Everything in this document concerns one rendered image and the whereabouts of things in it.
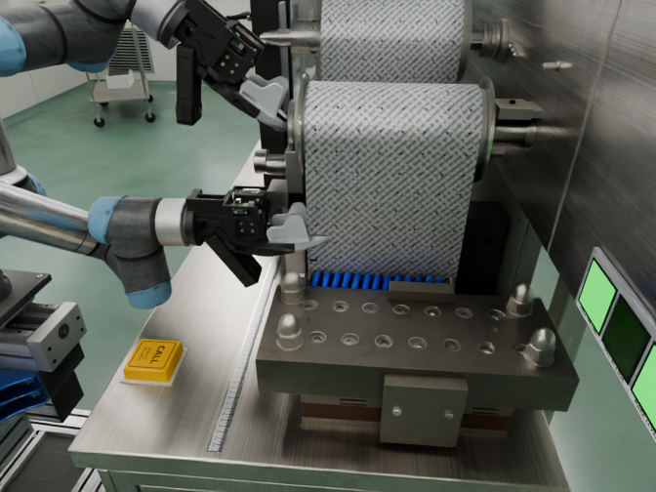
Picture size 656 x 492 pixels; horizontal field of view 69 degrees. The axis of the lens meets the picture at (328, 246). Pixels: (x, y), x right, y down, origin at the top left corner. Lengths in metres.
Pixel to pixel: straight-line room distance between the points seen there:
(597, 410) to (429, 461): 1.50
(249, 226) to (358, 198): 0.17
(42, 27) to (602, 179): 0.68
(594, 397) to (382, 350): 1.62
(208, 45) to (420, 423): 0.58
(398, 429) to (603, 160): 0.40
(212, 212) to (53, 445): 1.17
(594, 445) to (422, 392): 1.45
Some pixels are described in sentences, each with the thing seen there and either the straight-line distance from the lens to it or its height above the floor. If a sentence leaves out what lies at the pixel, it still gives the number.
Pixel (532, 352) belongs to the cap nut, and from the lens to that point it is 0.66.
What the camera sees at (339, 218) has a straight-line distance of 0.71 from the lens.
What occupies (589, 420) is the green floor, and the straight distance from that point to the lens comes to 2.10.
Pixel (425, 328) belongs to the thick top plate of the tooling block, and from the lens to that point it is 0.67.
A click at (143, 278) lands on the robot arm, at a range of 0.82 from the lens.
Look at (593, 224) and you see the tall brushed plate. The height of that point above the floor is 1.23.
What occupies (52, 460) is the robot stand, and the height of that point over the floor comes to 0.21.
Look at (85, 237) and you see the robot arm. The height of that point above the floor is 1.06.
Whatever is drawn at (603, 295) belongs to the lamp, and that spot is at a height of 1.19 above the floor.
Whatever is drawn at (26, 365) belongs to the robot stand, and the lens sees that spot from 1.26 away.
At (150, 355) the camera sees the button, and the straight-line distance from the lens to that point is 0.82.
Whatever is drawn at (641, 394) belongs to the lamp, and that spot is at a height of 1.17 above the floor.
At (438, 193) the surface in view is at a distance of 0.70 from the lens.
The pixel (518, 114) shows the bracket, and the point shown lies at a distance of 0.72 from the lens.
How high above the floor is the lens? 1.47
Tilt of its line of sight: 32 degrees down
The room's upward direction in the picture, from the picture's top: straight up
